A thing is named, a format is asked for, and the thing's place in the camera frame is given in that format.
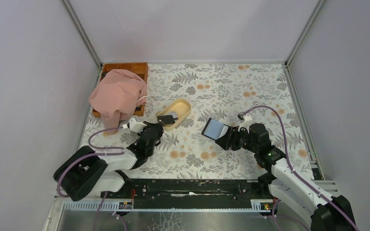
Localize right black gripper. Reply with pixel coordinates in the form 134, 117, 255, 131
214, 125, 258, 154

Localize black card holder wallet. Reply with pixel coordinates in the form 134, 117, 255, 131
201, 118, 230, 141

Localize grey striped credit card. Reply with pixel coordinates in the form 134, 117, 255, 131
157, 112, 178, 126

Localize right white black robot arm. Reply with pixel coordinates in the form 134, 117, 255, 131
203, 121, 357, 231

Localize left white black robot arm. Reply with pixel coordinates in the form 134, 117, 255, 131
53, 119, 164, 201

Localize beige oval tray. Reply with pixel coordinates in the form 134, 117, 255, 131
157, 99, 192, 131

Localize pink cloth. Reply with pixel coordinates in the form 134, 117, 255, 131
89, 69, 147, 134

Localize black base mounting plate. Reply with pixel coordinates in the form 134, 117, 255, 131
101, 179, 275, 205

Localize wooden compartment box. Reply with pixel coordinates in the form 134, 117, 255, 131
92, 62, 148, 118

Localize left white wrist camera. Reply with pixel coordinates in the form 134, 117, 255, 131
122, 118, 146, 133

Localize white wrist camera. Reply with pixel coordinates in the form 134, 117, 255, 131
238, 113, 253, 131
122, 118, 146, 133

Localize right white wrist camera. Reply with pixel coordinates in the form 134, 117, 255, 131
238, 113, 253, 131

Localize aluminium front rail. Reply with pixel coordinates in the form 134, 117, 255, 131
64, 200, 272, 213

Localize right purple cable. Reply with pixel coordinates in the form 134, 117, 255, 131
238, 105, 361, 231

